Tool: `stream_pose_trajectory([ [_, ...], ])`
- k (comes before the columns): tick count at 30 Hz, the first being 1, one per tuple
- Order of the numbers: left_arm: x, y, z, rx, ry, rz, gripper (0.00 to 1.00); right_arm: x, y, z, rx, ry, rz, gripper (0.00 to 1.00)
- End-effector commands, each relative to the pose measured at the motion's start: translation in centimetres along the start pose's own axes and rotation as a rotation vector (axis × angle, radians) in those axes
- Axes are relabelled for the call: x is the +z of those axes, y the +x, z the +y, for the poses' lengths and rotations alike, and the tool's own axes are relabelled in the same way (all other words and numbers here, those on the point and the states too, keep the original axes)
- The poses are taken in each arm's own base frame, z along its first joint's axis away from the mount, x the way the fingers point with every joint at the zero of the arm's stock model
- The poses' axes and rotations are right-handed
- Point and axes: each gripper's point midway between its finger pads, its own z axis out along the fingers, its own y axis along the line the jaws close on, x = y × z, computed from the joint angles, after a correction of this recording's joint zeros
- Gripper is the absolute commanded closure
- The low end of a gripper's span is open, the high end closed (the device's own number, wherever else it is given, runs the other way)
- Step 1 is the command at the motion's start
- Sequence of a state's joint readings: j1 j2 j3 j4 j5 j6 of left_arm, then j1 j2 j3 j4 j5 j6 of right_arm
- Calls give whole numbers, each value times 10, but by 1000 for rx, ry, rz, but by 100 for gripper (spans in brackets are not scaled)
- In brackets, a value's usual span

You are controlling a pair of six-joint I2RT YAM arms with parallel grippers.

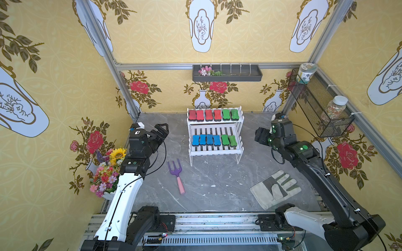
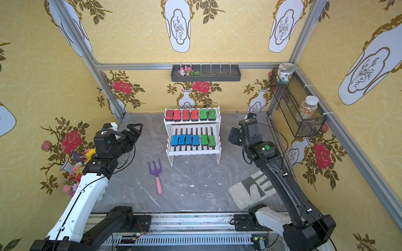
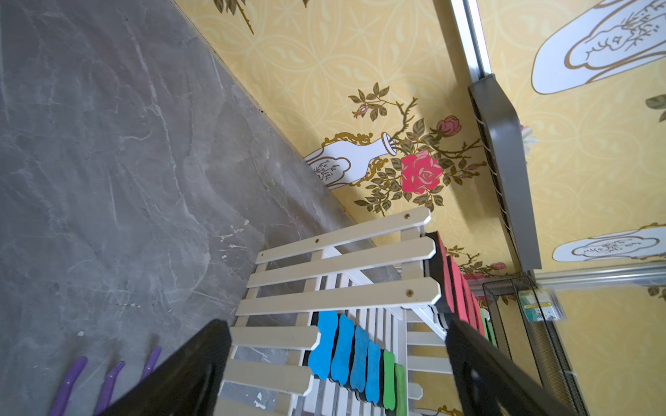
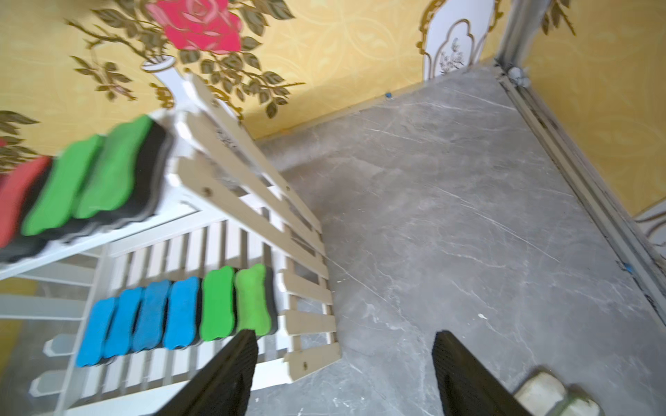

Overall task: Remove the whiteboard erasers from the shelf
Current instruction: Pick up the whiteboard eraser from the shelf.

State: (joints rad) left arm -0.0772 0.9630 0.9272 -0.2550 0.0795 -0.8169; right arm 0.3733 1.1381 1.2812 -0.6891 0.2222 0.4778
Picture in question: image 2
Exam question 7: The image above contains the red eraser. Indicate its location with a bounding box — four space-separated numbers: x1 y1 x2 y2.
173 110 182 122
191 109 199 121
182 109 191 121
165 110 174 121

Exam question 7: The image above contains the green eraser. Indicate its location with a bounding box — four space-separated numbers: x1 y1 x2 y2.
208 109 216 121
200 134 209 146
208 135 216 147
199 109 208 121

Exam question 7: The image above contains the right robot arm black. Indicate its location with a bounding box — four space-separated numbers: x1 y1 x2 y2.
228 118 336 251

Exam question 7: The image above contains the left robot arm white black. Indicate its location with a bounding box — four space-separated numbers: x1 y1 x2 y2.
30 123 143 251

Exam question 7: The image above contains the white two-tier slatted shelf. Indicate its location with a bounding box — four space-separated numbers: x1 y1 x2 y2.
163 106 222 165

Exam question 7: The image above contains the blue eraser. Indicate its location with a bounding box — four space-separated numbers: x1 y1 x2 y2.
185 134 193 145
193 135 200 146
178 134 186 145
171 135 180 146

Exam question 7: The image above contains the flower arrangement white fence planter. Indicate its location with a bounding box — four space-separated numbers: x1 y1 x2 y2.
63 149 96 197

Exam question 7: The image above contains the grey work glove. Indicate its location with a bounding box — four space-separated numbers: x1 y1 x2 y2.
228 170 277 210

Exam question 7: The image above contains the clear jar white lid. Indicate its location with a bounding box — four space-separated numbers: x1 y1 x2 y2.
296 95 319 122

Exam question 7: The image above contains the jar with green label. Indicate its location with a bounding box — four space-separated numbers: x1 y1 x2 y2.
276 63 296 84

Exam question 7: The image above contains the small pink flower sprig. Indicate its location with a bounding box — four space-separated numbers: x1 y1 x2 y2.
178 66 202 76

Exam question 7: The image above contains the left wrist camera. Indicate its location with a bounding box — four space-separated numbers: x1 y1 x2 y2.
103 122 118 131

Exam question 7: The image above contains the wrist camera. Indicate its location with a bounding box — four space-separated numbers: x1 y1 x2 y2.
246 113 256 119
103 122 118 131

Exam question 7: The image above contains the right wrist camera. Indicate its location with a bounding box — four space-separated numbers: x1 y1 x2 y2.
246 113 256 119

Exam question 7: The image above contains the purple garden fork pink handle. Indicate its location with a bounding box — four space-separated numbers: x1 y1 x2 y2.
148 159 163 195

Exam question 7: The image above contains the black wire wall basket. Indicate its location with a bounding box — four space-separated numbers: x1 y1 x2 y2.
267 69 327 138

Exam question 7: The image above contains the dark grey wall tray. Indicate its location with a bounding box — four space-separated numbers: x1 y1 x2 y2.
171 63 242 82

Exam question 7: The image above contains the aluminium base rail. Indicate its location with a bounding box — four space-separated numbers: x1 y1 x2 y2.
84 212 290 234

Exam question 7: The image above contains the white slotted cable duct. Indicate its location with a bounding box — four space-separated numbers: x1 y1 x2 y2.
102 234 252 246

